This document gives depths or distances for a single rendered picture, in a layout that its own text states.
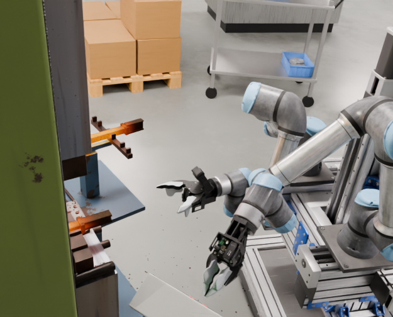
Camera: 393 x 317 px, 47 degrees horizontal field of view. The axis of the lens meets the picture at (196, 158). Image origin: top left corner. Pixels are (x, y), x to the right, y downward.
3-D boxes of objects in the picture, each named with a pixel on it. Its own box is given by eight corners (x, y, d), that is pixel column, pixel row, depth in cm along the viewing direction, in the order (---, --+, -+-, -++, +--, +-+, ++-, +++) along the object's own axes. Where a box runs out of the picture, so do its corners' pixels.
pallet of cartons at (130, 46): (183, 95, 442) (190, 7, 394) (61, 98, 417) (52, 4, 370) (161, 41, 563) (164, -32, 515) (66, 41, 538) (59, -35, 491)
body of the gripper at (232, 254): (205, 250, 114) (229, 211, 118) (212, 260, 121) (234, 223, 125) (232, 264, 111) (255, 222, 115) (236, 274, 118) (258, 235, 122)
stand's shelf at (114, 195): (100, 163, 214) (100, 159, 213) (145, 210, 188) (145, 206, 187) (38, 183, 198) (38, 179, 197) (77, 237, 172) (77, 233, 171)
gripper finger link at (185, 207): (184, 226, 148) (195, 209, 156) (185, 212, 145) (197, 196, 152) (176, 223, 149) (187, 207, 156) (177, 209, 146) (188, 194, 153)
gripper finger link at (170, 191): (156, 197, 159) (182, 200, 159) (156, 184, 156) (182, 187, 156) (157, 192, 162) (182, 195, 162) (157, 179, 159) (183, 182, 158)
